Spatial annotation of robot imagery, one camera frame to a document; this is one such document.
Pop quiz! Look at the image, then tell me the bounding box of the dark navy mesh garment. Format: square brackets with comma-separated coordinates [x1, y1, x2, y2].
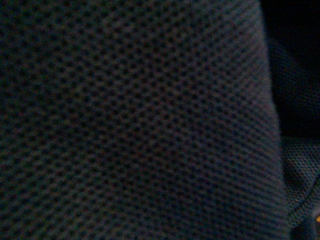
[0, 0, 320, 240]

